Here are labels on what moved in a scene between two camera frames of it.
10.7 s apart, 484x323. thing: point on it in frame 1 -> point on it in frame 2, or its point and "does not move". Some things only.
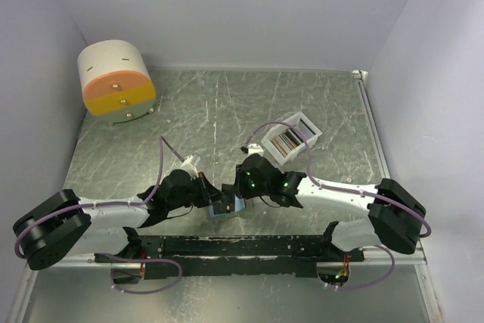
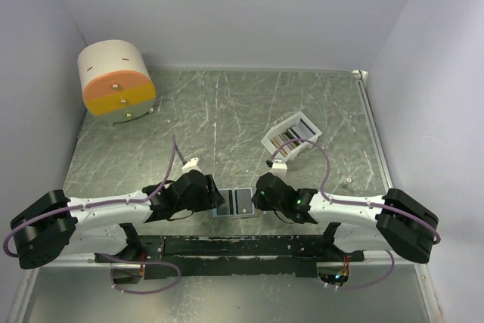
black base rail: [234, 256] does not move
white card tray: [283, 141] does not move
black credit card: [228, 203] -> [243, 201]
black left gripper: [210, 192] does not move
